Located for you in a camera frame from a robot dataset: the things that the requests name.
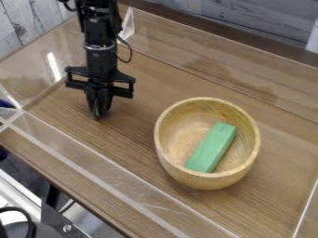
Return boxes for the black metal bracket with bolt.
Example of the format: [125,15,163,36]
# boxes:
[41,203,92,238]

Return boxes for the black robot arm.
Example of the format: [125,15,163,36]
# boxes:
[57,0,135,118]

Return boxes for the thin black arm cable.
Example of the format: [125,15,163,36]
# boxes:
[114,34,133,64]

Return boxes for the black cable loop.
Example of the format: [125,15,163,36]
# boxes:
[0,205,37,238]

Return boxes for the brown wooden bowl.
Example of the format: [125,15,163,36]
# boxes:
[153,97,260,191]

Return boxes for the green rectangular block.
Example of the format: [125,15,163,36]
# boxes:
[184,123,237,173]

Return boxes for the clear acrylic corner bracket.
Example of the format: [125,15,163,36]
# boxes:
[118,7,135,40]

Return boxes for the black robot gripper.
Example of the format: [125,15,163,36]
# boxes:
[64,45,135,119]

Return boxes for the clear acrylic table enclosure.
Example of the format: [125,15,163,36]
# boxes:
[0,0,318,238]

